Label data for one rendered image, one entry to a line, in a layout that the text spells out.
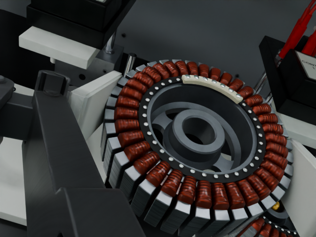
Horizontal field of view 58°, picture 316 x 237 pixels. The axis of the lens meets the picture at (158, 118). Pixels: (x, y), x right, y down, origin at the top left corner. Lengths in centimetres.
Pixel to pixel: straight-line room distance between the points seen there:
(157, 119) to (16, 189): 15
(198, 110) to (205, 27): 30
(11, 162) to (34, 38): 11
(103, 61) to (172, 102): 19
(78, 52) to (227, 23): 27
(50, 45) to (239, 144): 17
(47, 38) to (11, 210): 15
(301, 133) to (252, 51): 23
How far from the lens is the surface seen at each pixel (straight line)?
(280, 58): 35
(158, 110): 19
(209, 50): 48
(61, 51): 26
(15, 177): 29
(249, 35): 47
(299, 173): 17
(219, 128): 18
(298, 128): 29
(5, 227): 28
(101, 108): 15
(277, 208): 32
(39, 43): 26
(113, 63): 36
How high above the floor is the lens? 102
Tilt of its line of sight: 40 degrees down
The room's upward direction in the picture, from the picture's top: 22 degrees clockwise
